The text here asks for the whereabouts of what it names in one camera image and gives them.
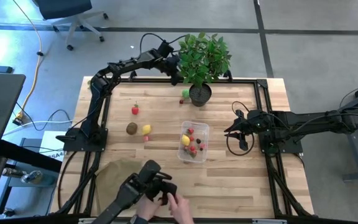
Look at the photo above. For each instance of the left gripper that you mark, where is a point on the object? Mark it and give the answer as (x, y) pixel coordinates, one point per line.
(171, 65)

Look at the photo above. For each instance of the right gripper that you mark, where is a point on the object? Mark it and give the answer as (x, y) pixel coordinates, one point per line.
(259, 123)

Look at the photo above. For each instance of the green round toy vegetable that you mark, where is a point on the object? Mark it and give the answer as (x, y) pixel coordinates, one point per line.
(186, 93)

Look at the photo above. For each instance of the clear plastic tub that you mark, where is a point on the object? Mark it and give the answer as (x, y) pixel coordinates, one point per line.
(204, 126)

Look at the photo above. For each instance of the artificial plant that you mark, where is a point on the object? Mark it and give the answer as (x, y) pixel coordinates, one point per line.
(204, 59)

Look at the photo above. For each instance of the pink lumpy fruit piece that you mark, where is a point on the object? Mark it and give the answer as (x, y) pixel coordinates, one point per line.
(202, 145)
(145, 138)

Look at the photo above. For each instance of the yellow plastic lemon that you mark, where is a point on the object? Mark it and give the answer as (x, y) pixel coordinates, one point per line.
(146, 129)
(185, 140)

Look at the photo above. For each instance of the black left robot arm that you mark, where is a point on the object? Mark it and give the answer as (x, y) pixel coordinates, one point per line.
(99, 90)

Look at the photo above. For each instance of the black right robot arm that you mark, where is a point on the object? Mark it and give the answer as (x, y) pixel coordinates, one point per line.
(306, 121)

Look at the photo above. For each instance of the brown kiwi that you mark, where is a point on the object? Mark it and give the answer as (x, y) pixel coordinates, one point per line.
(131, 128)

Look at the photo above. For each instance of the person's hand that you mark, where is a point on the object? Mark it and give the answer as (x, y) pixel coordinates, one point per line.
(146, 207)
(180, 208)

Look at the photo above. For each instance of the olive cloth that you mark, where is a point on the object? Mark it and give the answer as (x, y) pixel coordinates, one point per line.
(110, 180)

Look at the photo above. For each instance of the dark metal table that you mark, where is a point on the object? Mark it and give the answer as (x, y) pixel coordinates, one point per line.
(353, 168)

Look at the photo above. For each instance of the office chair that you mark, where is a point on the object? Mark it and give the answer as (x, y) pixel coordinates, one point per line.
(64, 7)

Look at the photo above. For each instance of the white labelled box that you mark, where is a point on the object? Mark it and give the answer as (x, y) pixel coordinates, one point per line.
(53, 146)

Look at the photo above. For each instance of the clear bottle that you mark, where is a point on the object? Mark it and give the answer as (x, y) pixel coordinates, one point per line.
(11, 172)
(31, 176)

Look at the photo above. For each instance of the black crossbar with silver brackets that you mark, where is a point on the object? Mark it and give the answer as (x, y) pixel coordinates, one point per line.
(42, 220)

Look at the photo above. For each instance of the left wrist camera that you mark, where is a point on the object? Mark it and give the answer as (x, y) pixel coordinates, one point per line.
(165, 48)

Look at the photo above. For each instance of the black frame clamp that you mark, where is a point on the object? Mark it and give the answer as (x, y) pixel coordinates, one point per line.
(228, 75)
(132, 75)

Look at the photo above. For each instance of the black aluminium frame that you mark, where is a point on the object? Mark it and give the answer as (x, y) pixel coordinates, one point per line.
(247, 81)

